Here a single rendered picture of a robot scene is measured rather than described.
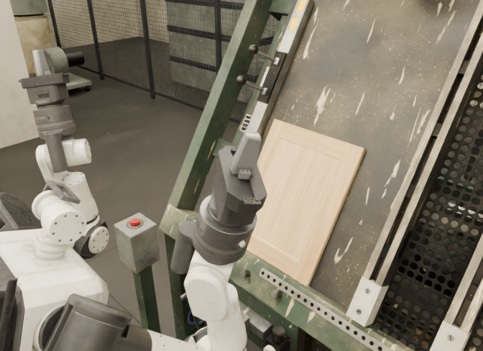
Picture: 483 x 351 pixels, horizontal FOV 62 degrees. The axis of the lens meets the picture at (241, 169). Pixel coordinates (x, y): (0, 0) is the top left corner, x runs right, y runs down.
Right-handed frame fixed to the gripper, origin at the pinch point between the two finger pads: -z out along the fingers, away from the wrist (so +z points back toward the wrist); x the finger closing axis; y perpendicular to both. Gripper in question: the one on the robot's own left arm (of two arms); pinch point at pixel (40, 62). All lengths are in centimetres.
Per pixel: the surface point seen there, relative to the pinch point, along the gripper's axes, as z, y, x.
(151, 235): 65, -43, -4
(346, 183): 48, -40, 70
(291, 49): 3, -70, 54
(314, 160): 42, -48, 60
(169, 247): 80, -62, -7
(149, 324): 111, -50, -18
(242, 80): 12, -58, 36
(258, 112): 25, -63, 39
